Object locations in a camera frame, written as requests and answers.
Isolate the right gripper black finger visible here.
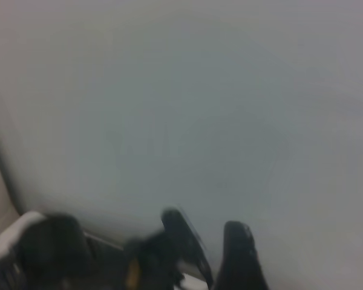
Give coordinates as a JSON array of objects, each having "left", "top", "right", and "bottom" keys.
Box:
[{"left": 214, "top": 220, "right": 270, "bottom": 290}]

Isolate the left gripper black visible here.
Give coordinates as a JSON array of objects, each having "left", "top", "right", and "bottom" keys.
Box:
[{"left": 123, "top": 207, "right": 215, "bottom": 290}]

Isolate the light grey rounded housing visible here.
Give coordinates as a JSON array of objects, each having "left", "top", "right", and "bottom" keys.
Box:
[{"left": 0, "top": 210, "right": 46, "bottom": 263}]

